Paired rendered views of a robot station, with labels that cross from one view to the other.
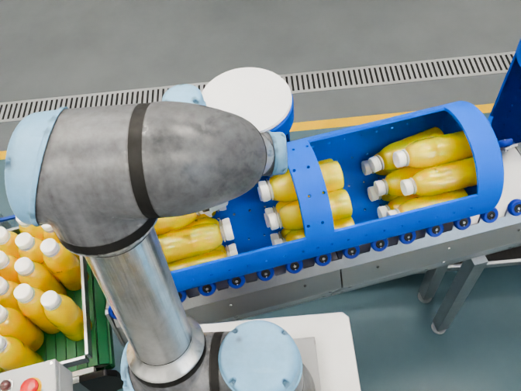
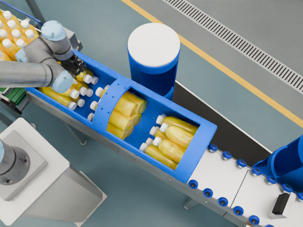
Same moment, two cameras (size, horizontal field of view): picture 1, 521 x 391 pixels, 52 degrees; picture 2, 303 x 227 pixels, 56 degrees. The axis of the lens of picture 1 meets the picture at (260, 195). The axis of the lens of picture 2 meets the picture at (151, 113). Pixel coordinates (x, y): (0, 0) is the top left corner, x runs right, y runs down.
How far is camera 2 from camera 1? 70 cm
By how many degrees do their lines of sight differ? 21
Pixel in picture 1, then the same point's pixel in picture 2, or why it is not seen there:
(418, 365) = (163, 209)
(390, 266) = (140, 164)
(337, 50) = (286, 50)
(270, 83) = (172, 45)
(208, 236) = not seen: hidden behind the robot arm
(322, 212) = (102, 120)
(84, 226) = not seen: outside the picture
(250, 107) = (151, 48)
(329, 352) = (48, 170)
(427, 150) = (174, 134)
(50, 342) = not seen: hidden behind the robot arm
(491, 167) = (186, 166)
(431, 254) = (161, 175)
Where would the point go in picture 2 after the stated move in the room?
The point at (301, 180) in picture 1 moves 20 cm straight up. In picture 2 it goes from (104, 100) to (96, 75)
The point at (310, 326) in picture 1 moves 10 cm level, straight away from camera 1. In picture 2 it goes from (53, 156) to (73, 140)
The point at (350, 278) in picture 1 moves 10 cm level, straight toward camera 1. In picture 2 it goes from (121, 153) to (104, 163)
